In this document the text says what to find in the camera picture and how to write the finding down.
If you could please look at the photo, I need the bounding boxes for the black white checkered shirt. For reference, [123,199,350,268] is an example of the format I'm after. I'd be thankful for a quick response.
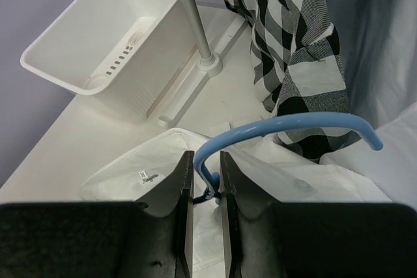
[221,0,362,163]

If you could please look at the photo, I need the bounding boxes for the clothes rack with metal poles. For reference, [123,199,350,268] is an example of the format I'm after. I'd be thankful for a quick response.
[158,0,246,128]

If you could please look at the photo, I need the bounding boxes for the blue wire hanger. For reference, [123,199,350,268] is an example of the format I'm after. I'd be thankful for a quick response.
[193,112,383,205]

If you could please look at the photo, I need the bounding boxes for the white plastic basket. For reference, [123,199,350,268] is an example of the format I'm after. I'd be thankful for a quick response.
[20,0,196,123]

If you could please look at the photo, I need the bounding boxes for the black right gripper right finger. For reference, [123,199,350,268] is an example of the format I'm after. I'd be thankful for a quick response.
[220,152,416,277]

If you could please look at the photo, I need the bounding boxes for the light grey white shirt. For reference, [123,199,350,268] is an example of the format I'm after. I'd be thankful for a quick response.
[326,0,416,128]

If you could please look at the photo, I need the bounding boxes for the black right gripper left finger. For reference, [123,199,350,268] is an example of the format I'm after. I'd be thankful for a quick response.
[1,151,194,277]

